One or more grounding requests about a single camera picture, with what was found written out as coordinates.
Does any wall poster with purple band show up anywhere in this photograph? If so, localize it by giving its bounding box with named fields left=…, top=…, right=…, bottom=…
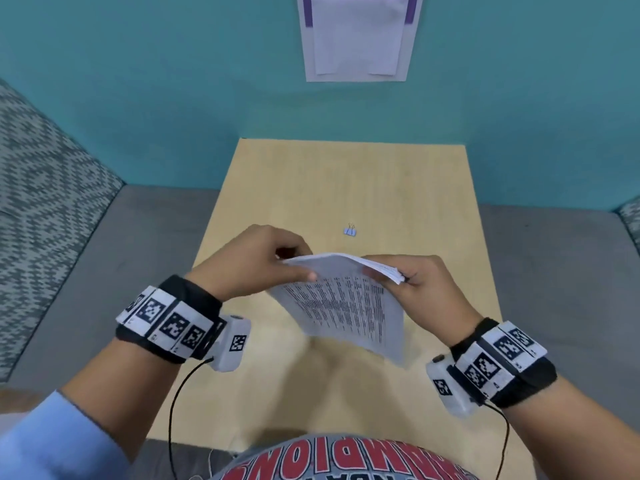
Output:
left=296, top=0, right=425, bottom=83

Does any person's left forearm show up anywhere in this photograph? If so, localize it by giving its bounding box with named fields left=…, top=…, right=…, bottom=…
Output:
left=59, top=338, right=187, bottom=463

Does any black marker-tag wristband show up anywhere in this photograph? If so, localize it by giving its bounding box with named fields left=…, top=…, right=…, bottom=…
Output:
left=449, top=318, right=559, bottom=410
left=115, top=275, right=224, bottom=365

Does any person's left hand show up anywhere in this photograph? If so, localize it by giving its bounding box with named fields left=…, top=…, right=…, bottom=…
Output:
left=186, top=225, right=318, bottom=302

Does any light blue sleeve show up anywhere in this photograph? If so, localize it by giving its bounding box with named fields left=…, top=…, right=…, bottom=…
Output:
left=0, top=390, right=132, bottom=480

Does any grey patterned fabric panel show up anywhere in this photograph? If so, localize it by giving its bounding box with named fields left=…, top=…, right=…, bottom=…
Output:
left=0, top=77, right=125, bottom=384
left=613, top=196, right=640, bottom=261

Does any thin black cable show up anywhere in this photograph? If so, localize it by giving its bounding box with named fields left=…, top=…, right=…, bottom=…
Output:
left=168, top=358, right=216, bottom=480
left=482, top=402, right=511, bottom=480

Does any white paper sheet on poster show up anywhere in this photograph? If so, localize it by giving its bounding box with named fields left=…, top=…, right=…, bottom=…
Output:
left=310, top=0, right=412, bottom=77

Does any person's right hand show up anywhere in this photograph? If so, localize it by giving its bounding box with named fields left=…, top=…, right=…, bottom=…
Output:
left=361, top=254, right=484, bottom=348

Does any stack of printed paper sheets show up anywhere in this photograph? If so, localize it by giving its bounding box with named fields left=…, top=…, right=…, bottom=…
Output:
left=267, top=253, right=407, bottom=368

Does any person's right forearm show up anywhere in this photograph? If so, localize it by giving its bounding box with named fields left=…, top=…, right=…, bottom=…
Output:
left=502, top=376, right=640, bottom=480

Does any grey shirt with red print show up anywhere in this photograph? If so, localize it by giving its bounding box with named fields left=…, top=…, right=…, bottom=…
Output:
left=209, top=433, right=482, bottom=480

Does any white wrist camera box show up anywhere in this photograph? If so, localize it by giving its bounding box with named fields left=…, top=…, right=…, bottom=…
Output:
left=208, top=315, right=252, bottom=373
left=425, top=355, right=487, bottom=418

